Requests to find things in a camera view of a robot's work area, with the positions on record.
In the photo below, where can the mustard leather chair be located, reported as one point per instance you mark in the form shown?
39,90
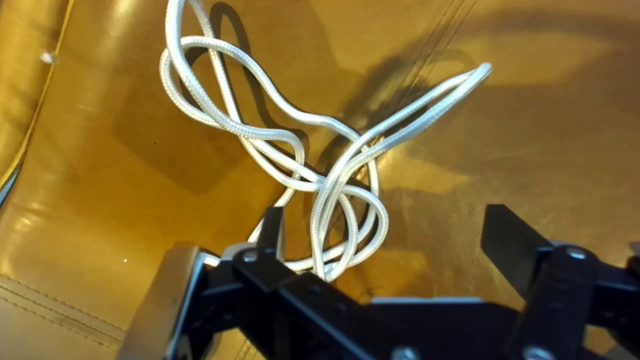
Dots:
500,121

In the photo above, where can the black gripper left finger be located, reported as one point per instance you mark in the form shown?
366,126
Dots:
272,293

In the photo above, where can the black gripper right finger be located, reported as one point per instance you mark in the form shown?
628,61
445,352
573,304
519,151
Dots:
566,293

